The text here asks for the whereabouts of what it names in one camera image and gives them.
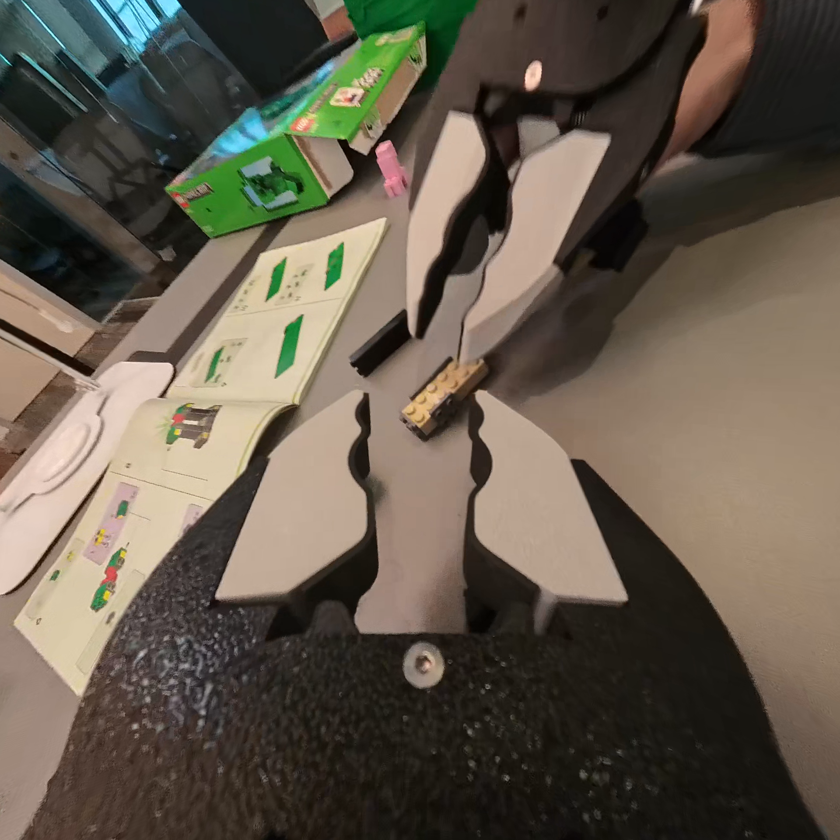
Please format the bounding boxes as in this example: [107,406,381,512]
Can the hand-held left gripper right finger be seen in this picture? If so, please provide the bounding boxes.
[463,390,629,635]

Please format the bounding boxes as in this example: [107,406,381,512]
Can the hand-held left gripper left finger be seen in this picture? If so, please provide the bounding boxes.
[214,389,382,618]

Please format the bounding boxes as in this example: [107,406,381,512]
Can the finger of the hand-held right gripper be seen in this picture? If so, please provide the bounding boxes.
[458,117,614,366]
[406,110,511,341]

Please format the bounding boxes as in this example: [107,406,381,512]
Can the tan and black brick assembly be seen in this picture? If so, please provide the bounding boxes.
[400,357,490,442]

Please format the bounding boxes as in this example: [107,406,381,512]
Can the person's right forearm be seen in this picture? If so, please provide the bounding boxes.
[669,0,840,158]

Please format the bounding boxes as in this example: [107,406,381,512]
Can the grey desk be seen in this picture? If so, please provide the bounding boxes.
[0,85,840,840]

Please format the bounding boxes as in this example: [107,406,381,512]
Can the pink brick figure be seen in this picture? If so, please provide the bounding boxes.
[375,140,409,198]

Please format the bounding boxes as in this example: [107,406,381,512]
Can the green stacked plastic bins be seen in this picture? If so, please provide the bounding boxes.
[344,0,480,93]

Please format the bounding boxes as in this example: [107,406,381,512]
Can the long black brick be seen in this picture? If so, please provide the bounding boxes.
[349,308,411,378]

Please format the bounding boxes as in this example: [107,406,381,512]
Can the green toy brick box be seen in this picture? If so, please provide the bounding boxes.
[164,21,429,238]

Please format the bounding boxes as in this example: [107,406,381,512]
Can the open instruction booklet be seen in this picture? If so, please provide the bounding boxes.
[14,218,389,697]

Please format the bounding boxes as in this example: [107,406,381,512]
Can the black office chair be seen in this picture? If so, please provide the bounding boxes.
[177,0,355,99]

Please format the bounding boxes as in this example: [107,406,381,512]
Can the beige low cabinet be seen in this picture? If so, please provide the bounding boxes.
[0,262,99,421]

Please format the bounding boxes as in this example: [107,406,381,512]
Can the white rounded base plate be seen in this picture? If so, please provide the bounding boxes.
[0,361,175,597]

